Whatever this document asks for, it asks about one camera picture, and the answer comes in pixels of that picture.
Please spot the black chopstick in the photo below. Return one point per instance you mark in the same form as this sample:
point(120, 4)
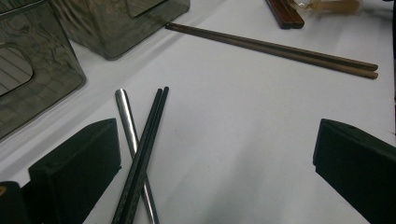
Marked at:
point(147, 155)
point(137, 155)

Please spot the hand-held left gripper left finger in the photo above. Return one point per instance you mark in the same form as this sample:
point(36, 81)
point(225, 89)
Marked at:
point(74, 168)

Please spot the amber transparent plastic spoon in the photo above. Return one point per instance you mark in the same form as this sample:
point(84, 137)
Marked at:
point(336, 6)

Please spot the smoky transparent plastic bin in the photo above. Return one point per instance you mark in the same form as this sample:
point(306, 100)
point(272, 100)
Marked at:
point(46, 46)
point(102, 28)

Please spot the metal spoon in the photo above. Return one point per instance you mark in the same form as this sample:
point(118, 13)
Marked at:
point(127, 124)

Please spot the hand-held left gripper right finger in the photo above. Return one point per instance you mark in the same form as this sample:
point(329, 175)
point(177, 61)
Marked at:
point(361, 168)

